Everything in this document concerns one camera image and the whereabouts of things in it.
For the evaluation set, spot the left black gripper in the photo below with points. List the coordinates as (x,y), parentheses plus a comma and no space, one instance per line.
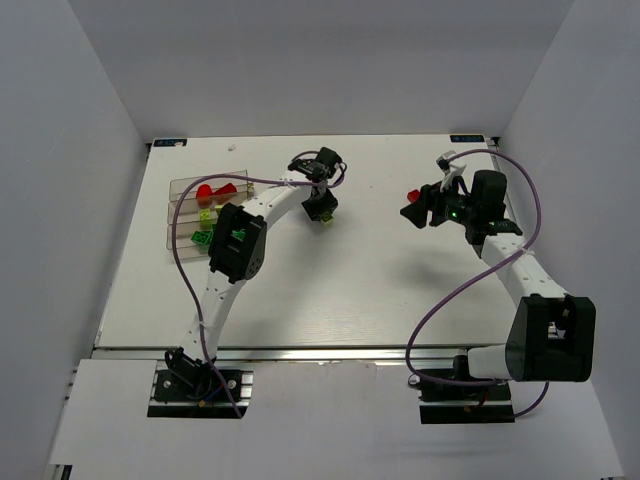
(320,204)

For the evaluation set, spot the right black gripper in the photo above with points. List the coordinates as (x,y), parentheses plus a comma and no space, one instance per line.
(428,201)

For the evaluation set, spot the small red square lego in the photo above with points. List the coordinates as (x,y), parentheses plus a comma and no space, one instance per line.
(413,196)

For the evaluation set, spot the red wedge lego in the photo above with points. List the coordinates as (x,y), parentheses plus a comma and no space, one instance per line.
(226,190)

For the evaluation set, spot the red flower lego piece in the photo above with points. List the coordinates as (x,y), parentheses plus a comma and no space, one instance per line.
(204,196)

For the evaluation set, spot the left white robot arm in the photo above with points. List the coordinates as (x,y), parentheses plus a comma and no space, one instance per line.
(238,246)

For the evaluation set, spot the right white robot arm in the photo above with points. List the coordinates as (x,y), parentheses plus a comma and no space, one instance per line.
(552,335)

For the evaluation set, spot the right blue corner label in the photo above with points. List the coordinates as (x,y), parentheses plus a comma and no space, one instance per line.
(467,138)

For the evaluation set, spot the blue corner label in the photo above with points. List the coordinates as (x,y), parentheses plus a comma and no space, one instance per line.
(467,138)
(169,142)

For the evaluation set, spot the clear three-slot container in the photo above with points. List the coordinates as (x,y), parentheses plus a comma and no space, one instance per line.
(193,207)

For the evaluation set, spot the left blue corner label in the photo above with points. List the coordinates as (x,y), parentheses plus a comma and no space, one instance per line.
(169,142)

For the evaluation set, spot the aluminium table frame rail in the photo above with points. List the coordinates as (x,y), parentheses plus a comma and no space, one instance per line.
(391,355)

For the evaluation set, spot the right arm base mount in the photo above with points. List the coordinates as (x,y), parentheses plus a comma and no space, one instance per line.
(441,404)

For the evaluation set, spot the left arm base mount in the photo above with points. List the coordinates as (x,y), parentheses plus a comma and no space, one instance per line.
(184,388)

